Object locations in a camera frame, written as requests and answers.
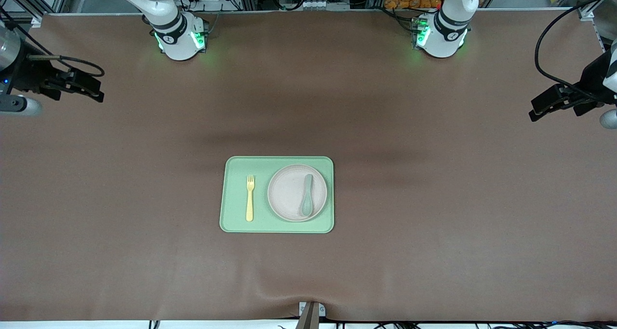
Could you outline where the yellow plastic fork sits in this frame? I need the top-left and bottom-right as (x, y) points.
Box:
(245, 175), (255, 222)

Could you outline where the beige round plate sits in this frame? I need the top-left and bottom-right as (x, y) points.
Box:
(267, 164), (328, 222)

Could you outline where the sage green plastic spoon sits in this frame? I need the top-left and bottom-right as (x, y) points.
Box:
(300, 173), (314, 217)

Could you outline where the brown table mat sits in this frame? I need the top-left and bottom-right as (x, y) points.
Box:
(0, 9), (617, 322)

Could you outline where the light green rectangular tray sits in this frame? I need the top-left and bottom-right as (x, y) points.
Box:
(219, 156), (335, 234)

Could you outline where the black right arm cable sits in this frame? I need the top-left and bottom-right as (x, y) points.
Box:
(29, 54), (106, 78)

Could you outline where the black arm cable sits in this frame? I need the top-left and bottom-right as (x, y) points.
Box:
(29, 54), (106, 78)
(534, 0), (617, 101)

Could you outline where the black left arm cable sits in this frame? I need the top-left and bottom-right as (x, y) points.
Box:
(534, 0), (617, 101)

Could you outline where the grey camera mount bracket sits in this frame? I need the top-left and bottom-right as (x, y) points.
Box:
(298, 301), (326, 329)

